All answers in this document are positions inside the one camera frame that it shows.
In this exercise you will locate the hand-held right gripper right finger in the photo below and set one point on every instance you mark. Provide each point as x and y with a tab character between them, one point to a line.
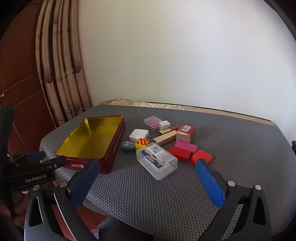
209	183

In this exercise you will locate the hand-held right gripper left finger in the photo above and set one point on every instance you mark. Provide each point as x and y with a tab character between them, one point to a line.
84	183

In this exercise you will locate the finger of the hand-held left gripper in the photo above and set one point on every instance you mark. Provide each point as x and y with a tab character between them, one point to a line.
57	162
34	157

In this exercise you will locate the red tape measure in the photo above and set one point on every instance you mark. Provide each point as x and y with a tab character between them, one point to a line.
201	156

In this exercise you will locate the red tin box gold inside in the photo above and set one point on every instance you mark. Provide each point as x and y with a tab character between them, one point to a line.
92	136

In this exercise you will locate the pink box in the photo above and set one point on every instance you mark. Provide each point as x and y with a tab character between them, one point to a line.
186	146

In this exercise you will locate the red label carton box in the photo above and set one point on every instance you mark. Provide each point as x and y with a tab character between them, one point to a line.
185	136

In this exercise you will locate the clear plastic box with label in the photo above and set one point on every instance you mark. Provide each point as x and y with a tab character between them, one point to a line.
159	162

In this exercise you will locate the teal round tin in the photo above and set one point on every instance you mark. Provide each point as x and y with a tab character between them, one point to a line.
128	146

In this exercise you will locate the long gold metal case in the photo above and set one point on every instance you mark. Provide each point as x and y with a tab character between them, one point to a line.
165	139

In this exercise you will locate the short gold metal case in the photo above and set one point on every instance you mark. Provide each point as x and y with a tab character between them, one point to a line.
165	132

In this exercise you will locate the yellow striped box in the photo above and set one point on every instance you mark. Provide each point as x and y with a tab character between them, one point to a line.
140	145

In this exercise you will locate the white charger plug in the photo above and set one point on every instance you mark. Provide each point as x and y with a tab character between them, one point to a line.
138	134

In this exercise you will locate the small white striped box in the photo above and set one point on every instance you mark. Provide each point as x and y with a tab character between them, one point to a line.
165	125

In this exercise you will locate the clear case with pink insert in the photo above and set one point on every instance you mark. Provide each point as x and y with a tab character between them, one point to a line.
152	122

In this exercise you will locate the person's left hand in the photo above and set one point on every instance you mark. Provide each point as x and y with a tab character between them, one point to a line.
19	210

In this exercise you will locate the grey mesh mat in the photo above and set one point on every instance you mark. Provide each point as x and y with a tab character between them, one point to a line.
161	204

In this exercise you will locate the gold satin cloth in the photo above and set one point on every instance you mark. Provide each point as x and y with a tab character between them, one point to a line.
208	111

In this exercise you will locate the brown wooden door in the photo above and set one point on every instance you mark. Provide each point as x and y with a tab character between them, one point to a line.
18	69

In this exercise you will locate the beige printed curtain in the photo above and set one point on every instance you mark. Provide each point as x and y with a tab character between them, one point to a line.
69	69

